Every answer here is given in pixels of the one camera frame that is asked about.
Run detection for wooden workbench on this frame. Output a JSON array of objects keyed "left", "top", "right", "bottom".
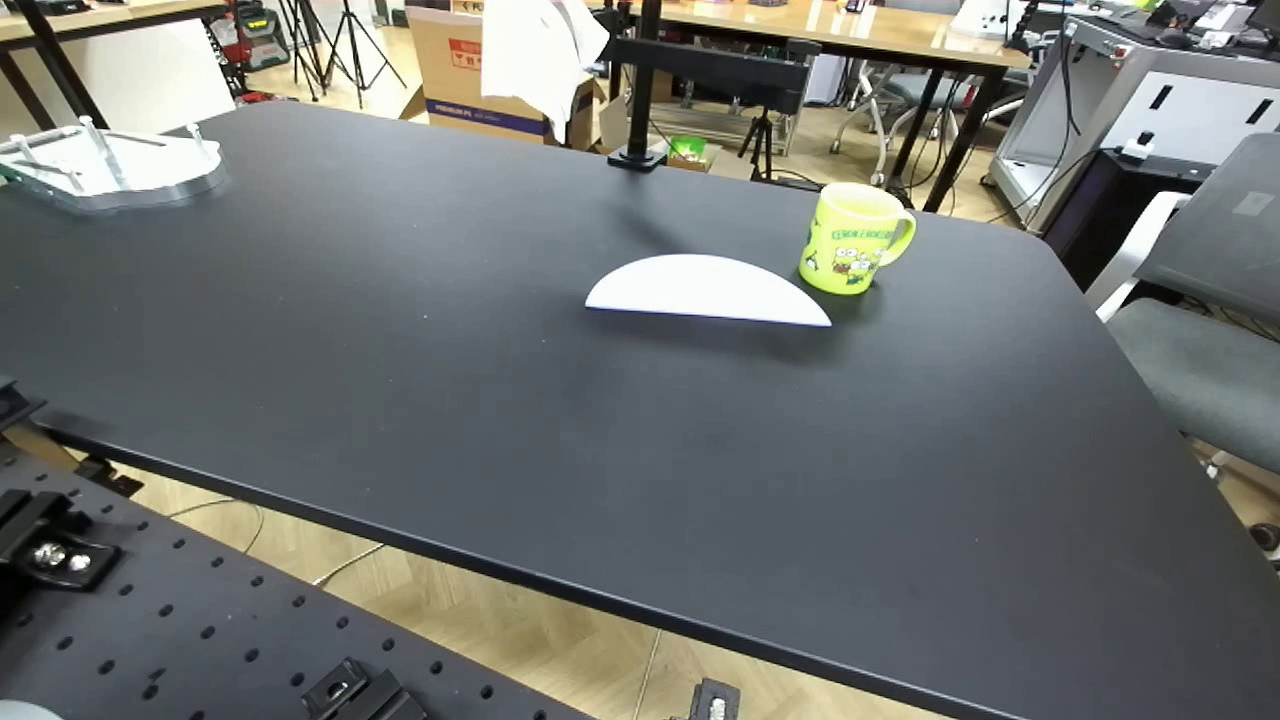
[{"left": 546, "top": 0, "right": 1037, "bottom": 216}]

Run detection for white towel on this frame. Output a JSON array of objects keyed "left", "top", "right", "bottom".
[{"left": 480, "top": 0, "right": 609, "bottom": 137}]

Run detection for white semicircular plate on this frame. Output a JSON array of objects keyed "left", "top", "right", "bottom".
[{"left": 585, "top": 254, "right": 833, "bottom": 327}]

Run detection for cardboard box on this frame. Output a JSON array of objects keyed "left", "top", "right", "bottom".
[{"left": 409, "top": 0, "right": 604, "bottom": 147}]

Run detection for black perforated breadboard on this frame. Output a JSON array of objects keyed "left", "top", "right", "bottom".
[{"left": 0, "top": 450, "right": 580, "bottom": 720}]

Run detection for black bar stand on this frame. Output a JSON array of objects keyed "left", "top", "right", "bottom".
[{"left": 596, "top": 0, "right": 807, "bottom": 179}]

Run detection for black camera tripod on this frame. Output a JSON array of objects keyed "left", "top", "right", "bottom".
[{"left": 280, "top": 0, "right": 406, "bottom": 98}]

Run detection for grey cabinet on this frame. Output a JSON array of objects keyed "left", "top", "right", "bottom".
[{"left": 988, "top": 16, "right": 1280, "bottom": 256}]

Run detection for yellow-green mug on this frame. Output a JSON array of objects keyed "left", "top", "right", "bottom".
[{"left": 797, "top": 184, "right": 915, "bottom": 302}]

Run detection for grey office chair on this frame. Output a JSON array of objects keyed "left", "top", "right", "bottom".
[{"left": 1085, "top": 127, "right": 1280, "bottom": 479}]

